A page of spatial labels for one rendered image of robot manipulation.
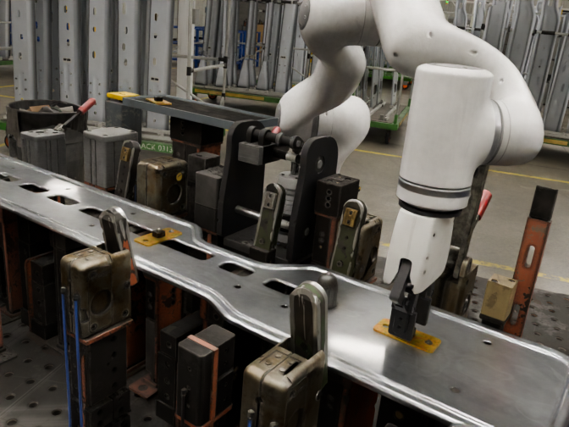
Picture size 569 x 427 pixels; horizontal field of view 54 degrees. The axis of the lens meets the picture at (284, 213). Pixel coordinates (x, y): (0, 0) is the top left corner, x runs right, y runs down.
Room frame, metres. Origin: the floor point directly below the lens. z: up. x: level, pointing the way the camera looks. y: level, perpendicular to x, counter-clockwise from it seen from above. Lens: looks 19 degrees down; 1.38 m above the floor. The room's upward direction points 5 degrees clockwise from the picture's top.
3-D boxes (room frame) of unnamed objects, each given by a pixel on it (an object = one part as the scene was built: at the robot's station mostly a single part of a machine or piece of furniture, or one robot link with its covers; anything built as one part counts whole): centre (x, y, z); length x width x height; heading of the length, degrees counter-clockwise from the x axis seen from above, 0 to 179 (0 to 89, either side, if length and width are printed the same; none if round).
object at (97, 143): (1.21, 0.40, 0.90); 0.13 x 0.10 x 0.41; 147
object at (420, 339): (0.64, -0.17, 1.01); 0.08 x 0.04 x 0.01; 57
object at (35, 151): (1.36, 0.62, 0.88); 0.11 x 0.10 x 0.36; 147
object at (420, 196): (0.64, -0.18, 1.20); 0.09 x 0.08 x 0.03; 147
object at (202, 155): (1.13, 0.18, 0.90); 0.05 x 0.05 x 0.40; 57
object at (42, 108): (3.54, 1.58, 0.36); 0.54 x 0.50 x 0.73; 163
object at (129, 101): (1.30, 0.22, 1.16); 0.37 x 0.14 x 0.02; 57
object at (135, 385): (0.91, 0.21, 0.84); 0.13 x 0.05 x 0.29; 147
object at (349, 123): (1.38, -0.10, 1.10); 0.19 x 0.12 x 0.24; 99
